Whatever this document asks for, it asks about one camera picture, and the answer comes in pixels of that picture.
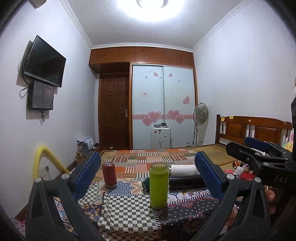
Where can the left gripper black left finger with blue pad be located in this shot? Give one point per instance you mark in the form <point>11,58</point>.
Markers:
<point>43,221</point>

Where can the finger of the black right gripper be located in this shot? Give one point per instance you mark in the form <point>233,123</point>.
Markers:
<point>269,148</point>
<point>242,155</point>

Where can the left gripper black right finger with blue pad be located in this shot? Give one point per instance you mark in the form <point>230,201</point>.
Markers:
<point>252,221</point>

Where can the green tumbler cup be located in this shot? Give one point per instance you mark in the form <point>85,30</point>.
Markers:
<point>158,185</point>

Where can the red tumbler cup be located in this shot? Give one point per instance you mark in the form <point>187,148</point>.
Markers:
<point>109,174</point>

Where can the wooden bed headboard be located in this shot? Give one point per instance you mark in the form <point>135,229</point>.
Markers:
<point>237,128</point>

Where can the standing electric fan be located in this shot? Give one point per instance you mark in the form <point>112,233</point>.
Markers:
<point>200,117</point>

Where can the black flask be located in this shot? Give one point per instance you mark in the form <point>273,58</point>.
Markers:
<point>186,182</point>

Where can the white steel flask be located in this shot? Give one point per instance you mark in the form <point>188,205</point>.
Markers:
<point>183,170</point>

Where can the patchwork patterned tablecloth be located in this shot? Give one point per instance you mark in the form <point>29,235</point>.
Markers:
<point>125,213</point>

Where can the clothes pile on floor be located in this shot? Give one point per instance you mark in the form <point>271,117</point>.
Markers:
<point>84,146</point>

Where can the white small cabinet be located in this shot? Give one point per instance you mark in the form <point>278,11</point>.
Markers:
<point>160,137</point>

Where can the striped patchwork bed quilt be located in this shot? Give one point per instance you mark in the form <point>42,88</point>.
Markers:
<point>133,164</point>

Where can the frosted sliding wardrobe doors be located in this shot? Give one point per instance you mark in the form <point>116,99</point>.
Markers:
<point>162,94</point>

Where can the dark teal faceted mug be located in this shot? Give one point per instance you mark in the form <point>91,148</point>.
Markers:
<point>145,186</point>

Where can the brown wooden door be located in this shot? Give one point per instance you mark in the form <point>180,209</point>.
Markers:
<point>113,111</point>

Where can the round ceiling lamp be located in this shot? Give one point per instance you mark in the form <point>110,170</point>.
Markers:
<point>151,4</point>

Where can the small black wall monitor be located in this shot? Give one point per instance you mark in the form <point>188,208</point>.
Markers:
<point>40,96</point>

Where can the black wall television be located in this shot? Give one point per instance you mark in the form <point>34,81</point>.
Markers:
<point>44,63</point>

